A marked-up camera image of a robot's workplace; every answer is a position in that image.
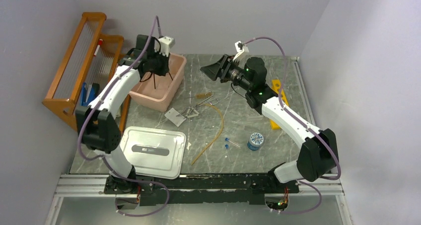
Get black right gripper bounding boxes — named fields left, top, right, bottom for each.
left=201, top=54, right=252, bottom=91

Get metal crucible tongs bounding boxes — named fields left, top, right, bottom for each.
left=180, top=96, right=219, bottom=117

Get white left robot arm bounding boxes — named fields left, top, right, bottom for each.
left=75, top=34, right=175, bottom=193

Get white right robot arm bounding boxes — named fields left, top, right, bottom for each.
left=200, top=55, right=340, bottom=192

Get pink plastic bin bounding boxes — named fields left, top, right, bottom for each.
left=129, top=54, right=187, bottom=112

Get tan bristle test tube brush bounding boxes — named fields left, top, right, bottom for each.
left=195, top=91, right=213, bottom=99

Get white clay pipe triangle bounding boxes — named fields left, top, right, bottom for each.
left=185, top=107, right=199, bottom=118

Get tan rubber tubing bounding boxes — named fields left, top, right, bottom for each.
left=191, top=104, right=225, bottom=166

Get small white plastic bag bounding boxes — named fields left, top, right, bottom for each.
left=164, top=108, right=186, bottom=127

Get red and white marker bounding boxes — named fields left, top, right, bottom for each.
left=93, top=39, right=103, bottom=57

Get yellow test tube rack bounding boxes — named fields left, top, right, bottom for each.
left=270, top=79, right=290, bottom=130

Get wooden drying rack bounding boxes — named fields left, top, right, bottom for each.
left=42, top=12, right=124, bottom=130

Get blue stapler tool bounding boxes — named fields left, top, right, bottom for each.
left=80, top=82, right=100, bottom=106

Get blue patterned round tin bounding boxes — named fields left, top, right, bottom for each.
left=247, top=132, right=265, bottom=151

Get white metal tray lid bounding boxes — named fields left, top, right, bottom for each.
left=120, top=126, right=187, bottom=179

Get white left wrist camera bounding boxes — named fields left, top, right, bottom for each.
left=158, top=36, right=175, bottom=57

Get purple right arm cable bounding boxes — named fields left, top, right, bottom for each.
left=241, top=36, right=342, bottom=215

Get aluminium frame rail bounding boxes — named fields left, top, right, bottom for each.
left=45, top=173, right=352, bottom=225

